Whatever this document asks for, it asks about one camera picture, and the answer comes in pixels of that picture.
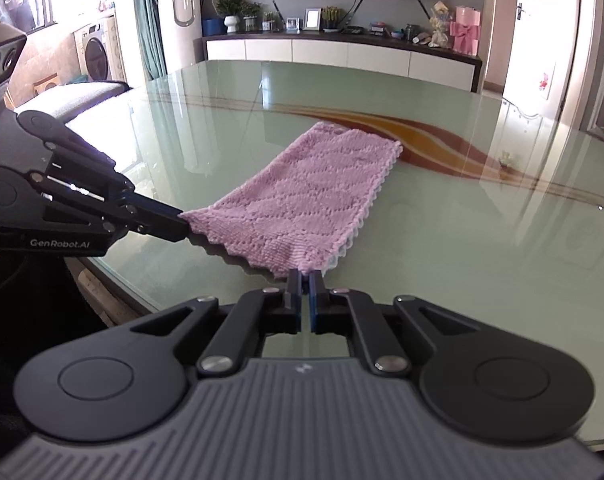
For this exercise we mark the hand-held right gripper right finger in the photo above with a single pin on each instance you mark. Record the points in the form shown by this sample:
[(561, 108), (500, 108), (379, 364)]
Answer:
[(313, 305)]

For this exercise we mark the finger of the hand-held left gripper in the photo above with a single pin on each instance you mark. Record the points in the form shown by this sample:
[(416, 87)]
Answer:
[(92, 160), (157, 225)]

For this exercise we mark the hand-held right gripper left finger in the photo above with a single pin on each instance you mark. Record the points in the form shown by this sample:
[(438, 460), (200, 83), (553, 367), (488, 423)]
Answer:
[(298, 305)]

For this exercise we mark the pink towel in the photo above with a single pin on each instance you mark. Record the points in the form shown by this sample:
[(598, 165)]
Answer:
[(302, 195)]

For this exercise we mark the grey sofa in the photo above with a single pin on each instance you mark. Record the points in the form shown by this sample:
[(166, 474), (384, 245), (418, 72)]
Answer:
[(82, 95)]

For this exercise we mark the small wooden stool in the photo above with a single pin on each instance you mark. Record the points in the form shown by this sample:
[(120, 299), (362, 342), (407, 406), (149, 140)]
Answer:
[(46, 85)]

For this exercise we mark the washing machine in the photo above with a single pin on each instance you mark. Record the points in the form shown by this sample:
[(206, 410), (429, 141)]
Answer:
[(99, 52)]

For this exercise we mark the teal curtain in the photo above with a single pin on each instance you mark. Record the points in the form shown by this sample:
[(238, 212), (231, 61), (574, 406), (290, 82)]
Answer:
[(147, 20)]

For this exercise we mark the blue pot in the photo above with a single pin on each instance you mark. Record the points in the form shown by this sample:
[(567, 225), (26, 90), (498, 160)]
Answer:
[(213, 26)]

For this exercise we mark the large plant in white pot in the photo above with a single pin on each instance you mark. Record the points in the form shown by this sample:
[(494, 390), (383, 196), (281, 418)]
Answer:
[(230, 7)]

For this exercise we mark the medium potted plant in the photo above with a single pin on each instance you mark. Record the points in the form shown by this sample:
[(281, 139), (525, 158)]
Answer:
[(252, 15)]

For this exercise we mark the small potted plant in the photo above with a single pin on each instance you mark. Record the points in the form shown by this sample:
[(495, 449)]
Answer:
[(269, 21)]

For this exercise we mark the white television cabinet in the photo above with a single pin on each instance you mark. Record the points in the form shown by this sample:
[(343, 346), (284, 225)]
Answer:
[(322, 52)]

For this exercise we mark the yellow-green potted plant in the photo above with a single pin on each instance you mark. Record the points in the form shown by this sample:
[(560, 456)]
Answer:
[(332, 16)]

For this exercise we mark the small bowl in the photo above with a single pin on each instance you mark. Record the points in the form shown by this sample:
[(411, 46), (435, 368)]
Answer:
[(397, 34)]

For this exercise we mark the stack of books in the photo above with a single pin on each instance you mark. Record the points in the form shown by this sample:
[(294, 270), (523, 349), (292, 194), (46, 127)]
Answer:
[(378, 28)]

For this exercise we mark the dark jar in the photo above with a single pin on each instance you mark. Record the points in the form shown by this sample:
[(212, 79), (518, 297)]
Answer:
[(411, 32)]

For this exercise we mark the doll bouquet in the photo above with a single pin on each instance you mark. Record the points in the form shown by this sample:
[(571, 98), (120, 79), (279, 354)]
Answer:
[(439, 25)]

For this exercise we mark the pink gift box with bow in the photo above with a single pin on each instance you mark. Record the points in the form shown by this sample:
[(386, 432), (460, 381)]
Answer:
[(465, 32)]

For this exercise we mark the white door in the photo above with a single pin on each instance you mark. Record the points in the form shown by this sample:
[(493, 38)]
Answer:
[(542, 35)]

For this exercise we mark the small photo frame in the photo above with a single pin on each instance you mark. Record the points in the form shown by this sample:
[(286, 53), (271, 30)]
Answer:
[(293, 24)]

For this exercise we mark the large white photo frame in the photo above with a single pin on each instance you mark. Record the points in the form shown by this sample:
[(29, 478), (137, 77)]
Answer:
[(313, 20)]

